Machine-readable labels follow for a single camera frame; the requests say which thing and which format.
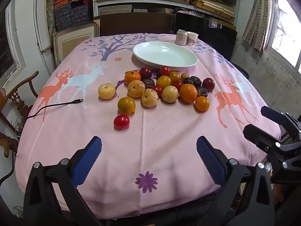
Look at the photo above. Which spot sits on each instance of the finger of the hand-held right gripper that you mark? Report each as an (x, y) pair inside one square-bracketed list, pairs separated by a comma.
[(270, 113), (256, 134)]

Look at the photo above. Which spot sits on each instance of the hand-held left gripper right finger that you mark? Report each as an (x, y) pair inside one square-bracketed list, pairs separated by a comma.
[(211, 162)]

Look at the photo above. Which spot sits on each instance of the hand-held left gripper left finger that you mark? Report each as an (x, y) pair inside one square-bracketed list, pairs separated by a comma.
[(87, 160)]

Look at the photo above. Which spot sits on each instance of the yellow tangerine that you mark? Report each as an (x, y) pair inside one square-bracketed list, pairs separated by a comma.
[(164, 81), (174, 76), (126, 105)]

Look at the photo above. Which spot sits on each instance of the dark red tomato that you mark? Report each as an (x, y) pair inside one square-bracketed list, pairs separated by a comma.
[(208, 84), (145, 73)]

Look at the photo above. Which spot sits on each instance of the dark purple water chestnut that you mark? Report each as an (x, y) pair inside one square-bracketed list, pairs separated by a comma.
[(148, 83), (196, 80), (202, 91), (187, 81)]

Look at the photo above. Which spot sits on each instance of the striped pepino melon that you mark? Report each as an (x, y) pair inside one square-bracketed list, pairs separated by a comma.
[(149, 97)]

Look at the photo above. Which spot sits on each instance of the small pale green plum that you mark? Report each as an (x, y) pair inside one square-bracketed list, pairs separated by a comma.
[(184, 76)]

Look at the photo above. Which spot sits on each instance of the white oval plate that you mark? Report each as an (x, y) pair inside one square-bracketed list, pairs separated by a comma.
[(164, 53)]

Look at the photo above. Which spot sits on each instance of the black round stool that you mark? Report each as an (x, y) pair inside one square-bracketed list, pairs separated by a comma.
[(239, 71)]

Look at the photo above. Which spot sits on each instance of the pink deer print tablecloth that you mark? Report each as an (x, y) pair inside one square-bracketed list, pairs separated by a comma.
[(152, 146)]

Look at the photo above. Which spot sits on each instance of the bright window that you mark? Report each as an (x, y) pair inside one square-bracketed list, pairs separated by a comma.
[(287, 28)]

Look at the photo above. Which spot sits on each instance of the carved wooden chair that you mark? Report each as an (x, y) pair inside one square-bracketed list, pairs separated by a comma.
[(14, 98)]

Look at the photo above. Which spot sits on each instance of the brick pattern curtain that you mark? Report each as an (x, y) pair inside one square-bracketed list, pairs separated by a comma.
[(258, 16)]

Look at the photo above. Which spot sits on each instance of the black flat panel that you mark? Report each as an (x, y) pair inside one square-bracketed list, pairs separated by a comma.
[(211, 30)]

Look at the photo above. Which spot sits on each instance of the white paper cup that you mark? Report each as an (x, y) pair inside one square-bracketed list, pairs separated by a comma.
[(193, 37)]

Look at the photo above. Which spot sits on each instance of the beverage can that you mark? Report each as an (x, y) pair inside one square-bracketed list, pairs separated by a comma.
[(181, 37)]

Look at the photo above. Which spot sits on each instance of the beige framed board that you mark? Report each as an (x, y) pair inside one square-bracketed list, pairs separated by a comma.
[(75, 40)]

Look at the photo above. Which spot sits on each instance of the white leaning board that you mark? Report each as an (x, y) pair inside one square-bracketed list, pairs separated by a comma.
[(40, 28)]

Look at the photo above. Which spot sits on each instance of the dark brown board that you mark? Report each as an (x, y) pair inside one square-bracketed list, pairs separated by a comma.
[(134, 24)]

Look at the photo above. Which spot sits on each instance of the blue patterned box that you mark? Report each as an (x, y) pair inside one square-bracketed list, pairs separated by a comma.
[(81, 13), (63, 17)]

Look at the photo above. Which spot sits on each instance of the grey marble slab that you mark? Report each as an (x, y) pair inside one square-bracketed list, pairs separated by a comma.
[(50, 11)]

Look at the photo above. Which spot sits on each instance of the orange patterned box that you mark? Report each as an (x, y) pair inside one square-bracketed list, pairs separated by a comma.
[(62, 1)]

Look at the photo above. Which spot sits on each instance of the dark window with white frame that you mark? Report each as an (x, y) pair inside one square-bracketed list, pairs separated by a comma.
[(7, 51)]

